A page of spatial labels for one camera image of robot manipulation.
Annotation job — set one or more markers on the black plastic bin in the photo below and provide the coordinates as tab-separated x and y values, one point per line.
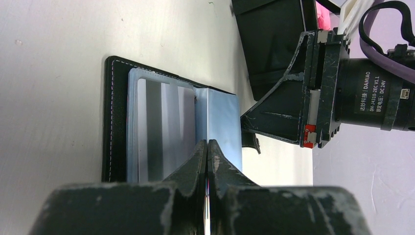
269	32

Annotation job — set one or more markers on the thin card edge-on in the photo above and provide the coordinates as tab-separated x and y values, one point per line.
207	230

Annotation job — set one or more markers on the black leather card holder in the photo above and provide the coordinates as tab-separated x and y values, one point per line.
216	118

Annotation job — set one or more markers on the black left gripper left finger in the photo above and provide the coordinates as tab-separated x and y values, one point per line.
173	206

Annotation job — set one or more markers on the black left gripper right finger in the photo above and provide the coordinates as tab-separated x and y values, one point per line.
238	206

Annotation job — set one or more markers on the silver grey striped card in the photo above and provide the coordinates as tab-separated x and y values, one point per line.
166	128

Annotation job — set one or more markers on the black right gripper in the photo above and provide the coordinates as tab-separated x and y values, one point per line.
304	98

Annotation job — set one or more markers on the pink cloth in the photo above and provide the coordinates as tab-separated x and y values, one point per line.
323	17

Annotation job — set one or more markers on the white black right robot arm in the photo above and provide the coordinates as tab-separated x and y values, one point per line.
371	96

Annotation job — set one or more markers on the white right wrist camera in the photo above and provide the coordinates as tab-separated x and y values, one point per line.
350	15

